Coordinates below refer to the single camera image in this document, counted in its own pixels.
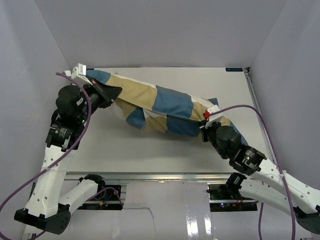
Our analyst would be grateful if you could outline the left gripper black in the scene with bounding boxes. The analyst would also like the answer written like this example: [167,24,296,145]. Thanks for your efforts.
[76,77,122,123]

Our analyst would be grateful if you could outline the blue beige white checked pillowcase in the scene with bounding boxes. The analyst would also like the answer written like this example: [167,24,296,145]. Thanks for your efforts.
[86,69,249,146]

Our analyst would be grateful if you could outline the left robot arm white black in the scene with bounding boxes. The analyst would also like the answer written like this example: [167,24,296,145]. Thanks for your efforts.
[14,83,122,235]

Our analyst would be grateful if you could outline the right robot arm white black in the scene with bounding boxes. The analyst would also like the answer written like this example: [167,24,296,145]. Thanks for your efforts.
[200,122,320,235]

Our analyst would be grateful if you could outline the blue label right corner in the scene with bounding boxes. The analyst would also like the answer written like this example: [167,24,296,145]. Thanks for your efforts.
[225,67,243,72]

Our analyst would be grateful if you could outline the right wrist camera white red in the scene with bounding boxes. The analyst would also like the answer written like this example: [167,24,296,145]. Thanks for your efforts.
[199,105,223,130]

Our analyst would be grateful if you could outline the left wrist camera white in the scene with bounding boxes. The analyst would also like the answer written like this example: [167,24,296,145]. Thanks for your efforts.
[71,63,91,85]

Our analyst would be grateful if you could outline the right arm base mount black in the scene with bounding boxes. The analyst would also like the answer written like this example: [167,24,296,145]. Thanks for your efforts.
[206,173,258,209]

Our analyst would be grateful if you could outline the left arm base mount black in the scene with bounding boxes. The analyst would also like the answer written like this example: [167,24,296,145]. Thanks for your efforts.
[78,174,122,206]

